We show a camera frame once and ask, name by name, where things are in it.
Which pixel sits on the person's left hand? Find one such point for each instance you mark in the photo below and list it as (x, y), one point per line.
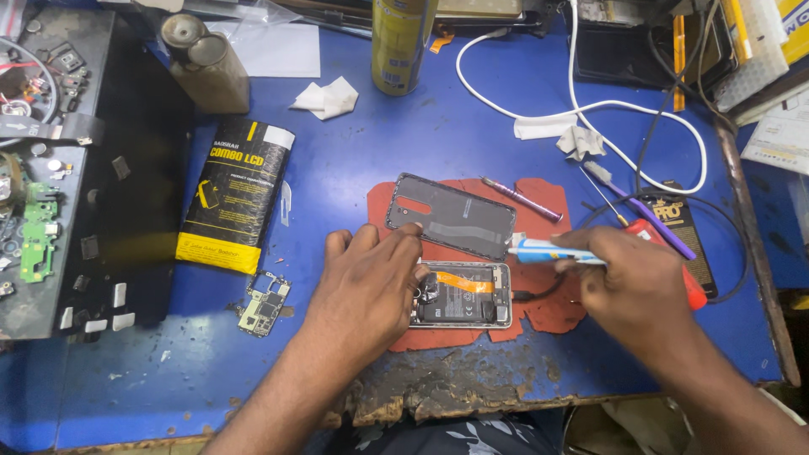
(360, 297)

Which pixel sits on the person's right hand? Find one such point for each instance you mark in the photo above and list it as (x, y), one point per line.
(638, 290)

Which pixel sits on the person's right fingers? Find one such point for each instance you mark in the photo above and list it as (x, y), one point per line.
(578, 239)

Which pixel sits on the white and blue glue tube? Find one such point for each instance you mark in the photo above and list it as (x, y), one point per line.
(537, 251)

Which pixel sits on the dark grey phone back cover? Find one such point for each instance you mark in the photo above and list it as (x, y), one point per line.
(461, 218)

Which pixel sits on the pink metal screwdriver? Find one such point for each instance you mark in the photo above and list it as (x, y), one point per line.
(521, 199)

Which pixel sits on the purple toothbrush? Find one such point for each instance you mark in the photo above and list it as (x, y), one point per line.
(657, 218)

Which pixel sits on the red rubber work mat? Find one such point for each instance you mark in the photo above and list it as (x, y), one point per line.
(543, 316)

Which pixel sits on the crumpled grey tissue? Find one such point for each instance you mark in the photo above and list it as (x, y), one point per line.
(580, 142)

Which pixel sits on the black and gold packet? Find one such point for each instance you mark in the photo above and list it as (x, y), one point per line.
(686, 240)

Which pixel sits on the flat white tissue strip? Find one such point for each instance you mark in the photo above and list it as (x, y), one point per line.
(543, 127)

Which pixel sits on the opened phone with battery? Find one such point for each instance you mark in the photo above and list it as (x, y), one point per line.
(464, 303)

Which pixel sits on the black device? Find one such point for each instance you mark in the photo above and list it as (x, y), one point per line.
(619, 57)

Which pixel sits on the orange plastic stick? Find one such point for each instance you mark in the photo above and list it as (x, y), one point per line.
(679, 57)

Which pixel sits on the stack of printed papers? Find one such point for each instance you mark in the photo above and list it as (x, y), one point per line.
(780, 133)

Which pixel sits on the person's floral clothing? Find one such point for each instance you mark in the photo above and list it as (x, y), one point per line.
(455, 436)

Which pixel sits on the orange tape scrap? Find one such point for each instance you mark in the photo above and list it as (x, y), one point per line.
(440, 43)

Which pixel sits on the white perforated plastic box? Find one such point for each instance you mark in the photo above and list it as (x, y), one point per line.
(755, 57)

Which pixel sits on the yellow spray can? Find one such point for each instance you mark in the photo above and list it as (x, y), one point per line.
(401, 47)

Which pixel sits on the folded white tissue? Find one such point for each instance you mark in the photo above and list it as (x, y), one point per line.
(325, 98)

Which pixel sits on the small clear plastic blade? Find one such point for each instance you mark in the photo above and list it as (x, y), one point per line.
(285, 202)

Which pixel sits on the phone motherboard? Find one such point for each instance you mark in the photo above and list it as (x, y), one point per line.
(265, 306)

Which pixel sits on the black and yellow display packet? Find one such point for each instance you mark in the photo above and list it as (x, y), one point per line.
(234, 196)

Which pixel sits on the white paper sheet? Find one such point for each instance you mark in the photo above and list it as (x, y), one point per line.
(278, 54)

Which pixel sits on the dirty metal liquid dispenser bottle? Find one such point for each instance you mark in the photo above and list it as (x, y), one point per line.
(212, 69)

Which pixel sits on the black tray with phone parts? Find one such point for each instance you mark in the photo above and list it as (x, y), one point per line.
(133, 158)

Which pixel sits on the black flex ribbon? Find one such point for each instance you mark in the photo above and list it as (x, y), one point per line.
(57, 128)

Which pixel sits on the green circuit board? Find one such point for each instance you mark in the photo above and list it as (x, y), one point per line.
(39, 234)

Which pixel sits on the round dish of small parts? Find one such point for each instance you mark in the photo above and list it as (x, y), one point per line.
(28, 88)

